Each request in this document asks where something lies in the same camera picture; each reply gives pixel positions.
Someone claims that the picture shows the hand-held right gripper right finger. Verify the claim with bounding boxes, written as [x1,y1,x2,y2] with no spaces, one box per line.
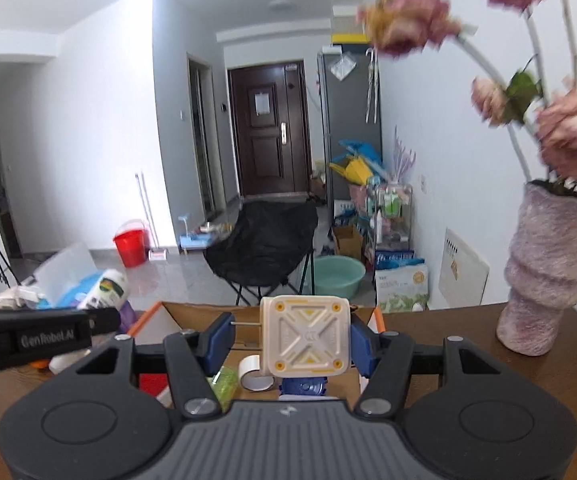
[349,312,503,418]

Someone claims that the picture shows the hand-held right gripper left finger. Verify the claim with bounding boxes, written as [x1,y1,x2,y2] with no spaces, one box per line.
[75,311,233,418]

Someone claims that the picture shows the cardboard box with orange rim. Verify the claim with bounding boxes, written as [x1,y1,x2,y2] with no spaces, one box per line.
[128,301,387,411]

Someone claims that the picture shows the cream square plastic device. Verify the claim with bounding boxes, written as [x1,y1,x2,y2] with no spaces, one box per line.
[232,295,353,379]

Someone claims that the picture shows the red and white lint brush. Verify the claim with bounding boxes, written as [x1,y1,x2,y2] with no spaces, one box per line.
[138,373,172,408]

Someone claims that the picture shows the white bottle with green label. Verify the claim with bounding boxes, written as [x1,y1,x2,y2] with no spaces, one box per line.
[51,269,130,374]

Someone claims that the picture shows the green textured item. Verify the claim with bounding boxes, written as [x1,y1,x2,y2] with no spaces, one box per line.
[207,366,240,413]

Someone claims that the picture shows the clear container with white lid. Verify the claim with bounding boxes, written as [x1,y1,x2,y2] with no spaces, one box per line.
[0,284,39,311]

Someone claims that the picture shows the white tape roll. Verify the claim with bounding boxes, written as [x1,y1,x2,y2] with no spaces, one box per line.
[240,355,276,392]

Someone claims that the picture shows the white and blue bags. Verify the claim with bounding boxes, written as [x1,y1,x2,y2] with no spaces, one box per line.
[373,249,430,314]

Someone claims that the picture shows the blue round plastic item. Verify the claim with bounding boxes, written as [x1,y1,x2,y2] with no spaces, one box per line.
[279,376,331,402]

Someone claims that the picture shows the green plastic basin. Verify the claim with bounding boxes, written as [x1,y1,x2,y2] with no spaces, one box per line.
[313,255,367,299]

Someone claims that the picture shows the purple tissue pack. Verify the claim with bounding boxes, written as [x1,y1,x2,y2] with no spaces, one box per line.
[118,304,138,334]

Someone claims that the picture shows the blue tissue pack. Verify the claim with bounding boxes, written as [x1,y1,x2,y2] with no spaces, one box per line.
[33,241,104,311]

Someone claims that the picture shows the small open cardboard box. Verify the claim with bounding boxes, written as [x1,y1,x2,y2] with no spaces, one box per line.
[332,225,365,261]

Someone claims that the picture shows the blue pet feeder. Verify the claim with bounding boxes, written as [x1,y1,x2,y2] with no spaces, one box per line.
[178,215,234,254]

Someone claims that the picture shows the black folding chair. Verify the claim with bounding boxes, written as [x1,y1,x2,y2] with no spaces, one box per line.
[203,200,319,307]

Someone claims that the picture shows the white board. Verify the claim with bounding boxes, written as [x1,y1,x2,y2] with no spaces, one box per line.
[439,228,490,309]

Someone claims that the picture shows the red bucket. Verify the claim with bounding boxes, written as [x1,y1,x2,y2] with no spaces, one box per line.
[113,219,148,269]

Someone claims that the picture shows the white mop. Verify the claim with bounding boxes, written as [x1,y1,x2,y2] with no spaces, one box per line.
[135,172,170,261]

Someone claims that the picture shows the pink bucket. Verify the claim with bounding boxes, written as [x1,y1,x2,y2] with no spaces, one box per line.
[349,183,369,211]

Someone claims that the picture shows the blue and yellow plastic toys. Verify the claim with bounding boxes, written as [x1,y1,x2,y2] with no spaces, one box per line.
[329,138,384,187]

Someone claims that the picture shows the purple wing decoration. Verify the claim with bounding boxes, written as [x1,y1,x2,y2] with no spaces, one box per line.
[393,126,418,184]

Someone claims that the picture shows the pink textured vase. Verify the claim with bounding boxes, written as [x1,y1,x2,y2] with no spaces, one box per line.
[497,181,577,357]

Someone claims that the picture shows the dark brown door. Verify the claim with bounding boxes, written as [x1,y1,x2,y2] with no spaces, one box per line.
[228,62,312,197]

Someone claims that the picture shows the grey refrigerator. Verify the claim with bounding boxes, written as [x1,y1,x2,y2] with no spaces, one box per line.
[317,46,384,211]

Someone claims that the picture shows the clear folded umbrella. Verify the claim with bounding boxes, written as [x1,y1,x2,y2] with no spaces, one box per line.
[365,48,382,124]

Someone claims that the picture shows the dried pink rose bouquet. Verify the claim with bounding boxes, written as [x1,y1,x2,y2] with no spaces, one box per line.
[357,0,577,199]

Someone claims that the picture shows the metal wire rack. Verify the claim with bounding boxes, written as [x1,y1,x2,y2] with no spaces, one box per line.
[366,182,414,256]

